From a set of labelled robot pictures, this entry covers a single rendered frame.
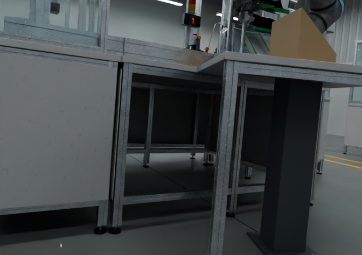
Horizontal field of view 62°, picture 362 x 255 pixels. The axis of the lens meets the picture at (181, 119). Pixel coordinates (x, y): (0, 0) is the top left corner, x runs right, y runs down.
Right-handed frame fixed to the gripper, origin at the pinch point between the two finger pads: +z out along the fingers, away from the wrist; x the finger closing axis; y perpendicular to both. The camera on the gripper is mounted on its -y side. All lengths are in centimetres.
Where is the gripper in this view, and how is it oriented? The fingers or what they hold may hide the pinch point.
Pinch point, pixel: (245, 25)
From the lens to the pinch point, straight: 195.7
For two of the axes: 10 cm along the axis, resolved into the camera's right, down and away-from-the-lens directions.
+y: 4.8, 0.9, -8.7
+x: 8.7, 0.5, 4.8
